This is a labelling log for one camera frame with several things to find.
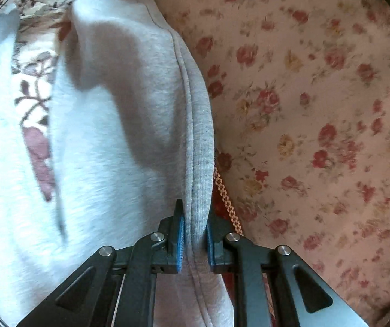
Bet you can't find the pink floral bed sheet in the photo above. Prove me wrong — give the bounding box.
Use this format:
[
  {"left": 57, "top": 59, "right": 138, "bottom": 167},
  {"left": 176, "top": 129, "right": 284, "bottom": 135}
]
[{"left": 156, "top": 0, "right": 390, "bottom": 326}]

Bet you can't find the red white floral blanket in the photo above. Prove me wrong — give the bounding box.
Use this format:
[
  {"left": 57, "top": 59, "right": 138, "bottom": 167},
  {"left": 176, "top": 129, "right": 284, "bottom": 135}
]
[{"left": 0, "top": 0, "right": 73, "bottom": 202}]

